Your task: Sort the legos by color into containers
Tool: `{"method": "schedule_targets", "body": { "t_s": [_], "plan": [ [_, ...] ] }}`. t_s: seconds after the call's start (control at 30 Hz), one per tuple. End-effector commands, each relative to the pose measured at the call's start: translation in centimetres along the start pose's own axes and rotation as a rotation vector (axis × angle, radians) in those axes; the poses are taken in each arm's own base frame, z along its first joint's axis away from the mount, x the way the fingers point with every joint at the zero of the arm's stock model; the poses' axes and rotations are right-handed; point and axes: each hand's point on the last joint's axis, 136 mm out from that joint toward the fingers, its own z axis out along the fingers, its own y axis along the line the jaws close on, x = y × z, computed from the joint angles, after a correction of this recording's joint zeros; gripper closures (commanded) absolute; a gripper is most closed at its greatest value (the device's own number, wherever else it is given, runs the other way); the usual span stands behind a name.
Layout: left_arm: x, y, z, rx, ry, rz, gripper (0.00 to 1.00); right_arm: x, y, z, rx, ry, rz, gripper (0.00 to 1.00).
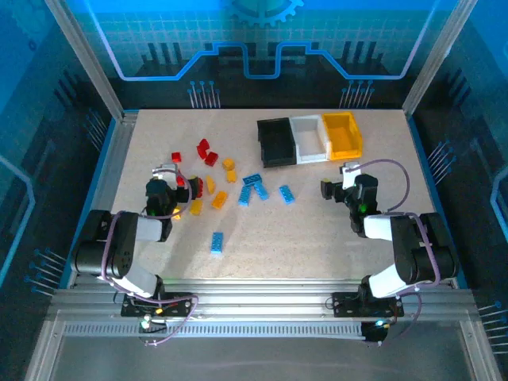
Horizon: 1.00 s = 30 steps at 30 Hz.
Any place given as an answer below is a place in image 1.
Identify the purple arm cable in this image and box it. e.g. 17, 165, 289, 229
344, 158, 442, 347
102, 168, 199, 347

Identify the slotted grey cable duct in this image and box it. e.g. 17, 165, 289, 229
63, 321, 366, 339

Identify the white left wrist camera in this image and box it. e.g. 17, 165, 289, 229
152, 163, 179, 179

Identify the yellow plastic bin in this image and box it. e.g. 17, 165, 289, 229
321, 112, 364, 162

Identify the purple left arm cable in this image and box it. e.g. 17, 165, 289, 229
102, 168, 199, 347

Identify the aluminium side rail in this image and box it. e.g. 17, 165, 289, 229
65, 110, 140, 289

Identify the aluminium frame post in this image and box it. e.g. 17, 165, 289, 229
400, 0, 479, 120
43, 0, 138, 124

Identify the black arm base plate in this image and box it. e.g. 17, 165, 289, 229
332, 291, 405, 318
121, 291, 199, 318

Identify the white plastic bin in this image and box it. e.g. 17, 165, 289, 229
289, 114, 331, 166

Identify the black electronics box with lights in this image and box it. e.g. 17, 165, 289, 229
360, 319, 392, 347
138, 315, 167, 345

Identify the wide aluminium base rail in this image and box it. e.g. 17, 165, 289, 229
47, 277, 477, 319

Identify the black plastic bin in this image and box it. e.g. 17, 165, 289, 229
256, 117, 298, 167

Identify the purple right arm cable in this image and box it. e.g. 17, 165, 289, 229
344, 158, 442, 347

